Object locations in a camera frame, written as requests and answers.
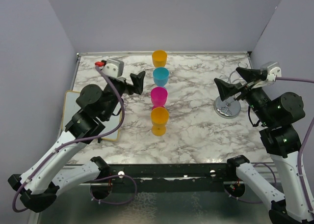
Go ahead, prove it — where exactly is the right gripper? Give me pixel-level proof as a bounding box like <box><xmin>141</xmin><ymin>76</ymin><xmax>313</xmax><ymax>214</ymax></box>
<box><xmin>215</xmin><ymin>66</ymin><xmax>275</xmax><ymax>125</ymax></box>

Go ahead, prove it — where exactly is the blue wine glass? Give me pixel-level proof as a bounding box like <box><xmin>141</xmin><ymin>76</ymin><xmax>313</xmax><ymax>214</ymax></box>
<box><xmin>153</xmin><ymin>67</ymin><xmax>169</xmax><ymax>87</ymax></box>

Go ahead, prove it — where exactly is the pink wine glass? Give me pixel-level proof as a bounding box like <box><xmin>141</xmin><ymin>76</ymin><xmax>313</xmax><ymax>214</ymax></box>
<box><xmin>150</xmin><ymin>86</ymin><xmax>168</xmax><ymax>110</ymax></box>

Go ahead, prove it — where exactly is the yellow wine glass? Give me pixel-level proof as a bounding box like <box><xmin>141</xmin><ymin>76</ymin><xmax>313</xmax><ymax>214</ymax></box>
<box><xmin>151</xmin><ymin>107</ymin><xmax>169</xmax><ymax>136</ymax></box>
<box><xmin>152</xmin><ymin>50</ymin><xmax>167</xmax><ymax>68</ymax></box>

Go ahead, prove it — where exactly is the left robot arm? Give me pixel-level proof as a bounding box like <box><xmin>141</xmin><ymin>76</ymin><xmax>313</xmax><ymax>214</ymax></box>
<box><xmin>8</xmin><ymin>71</ymin><xmax>146</xmax><ymax>213</ymax></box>

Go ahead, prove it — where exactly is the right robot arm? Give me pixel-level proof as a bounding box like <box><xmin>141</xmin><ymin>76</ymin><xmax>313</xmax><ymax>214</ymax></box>
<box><xmin>214</xmin><ymin>62</ymin><xmax>314</xmax><ymax>224</ymax></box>

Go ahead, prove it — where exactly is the chrome wine glass rack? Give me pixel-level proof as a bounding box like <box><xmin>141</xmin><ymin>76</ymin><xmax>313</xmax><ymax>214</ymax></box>
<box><xmin>213</xmin><ymin>70</ymin><xmax>246</xmax><ymax>119</ymax></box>

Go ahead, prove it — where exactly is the small yellow-framed whiteboard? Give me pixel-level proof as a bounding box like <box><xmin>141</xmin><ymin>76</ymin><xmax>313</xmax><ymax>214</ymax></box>
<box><xmin>61</xmin><ymin>91</ymin><xmax>122</xmax><ymax>141</ymax></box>

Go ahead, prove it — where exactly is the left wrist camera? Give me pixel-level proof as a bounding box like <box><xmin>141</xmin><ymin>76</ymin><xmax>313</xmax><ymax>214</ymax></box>
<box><xmin>95</xmin><ymin>58</ymin><xmax>124</xmax><ymax>78</ymax></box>

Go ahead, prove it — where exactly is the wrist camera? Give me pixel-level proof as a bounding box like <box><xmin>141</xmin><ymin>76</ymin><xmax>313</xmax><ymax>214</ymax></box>
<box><xmin>261</xmin><ymin>61</ymin><xmax>282</xmax><ymax>84</ymax></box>
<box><xmin>95</xmin><ymin>58</ymin><xmax>124</xmax><ymax>78</ymax></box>

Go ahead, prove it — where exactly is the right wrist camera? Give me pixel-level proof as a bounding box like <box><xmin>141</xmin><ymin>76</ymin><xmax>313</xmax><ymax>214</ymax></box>
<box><xmin>261</xmin><ymin>61</ymin><xmax>282</xmax><ymax>84</ymax></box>

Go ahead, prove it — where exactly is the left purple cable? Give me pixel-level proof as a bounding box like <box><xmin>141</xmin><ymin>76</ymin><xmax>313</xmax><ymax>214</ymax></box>
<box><xmin>12</xmin><ymin>65</ymin><xmax>126</xmax><ymax>213</ymax></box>

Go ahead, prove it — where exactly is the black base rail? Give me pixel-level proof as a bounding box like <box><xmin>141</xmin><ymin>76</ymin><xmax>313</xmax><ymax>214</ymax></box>
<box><xmin>109</xmin><ymin>163</ymin><xmax>238</xmax><ymax>193</ymax></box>

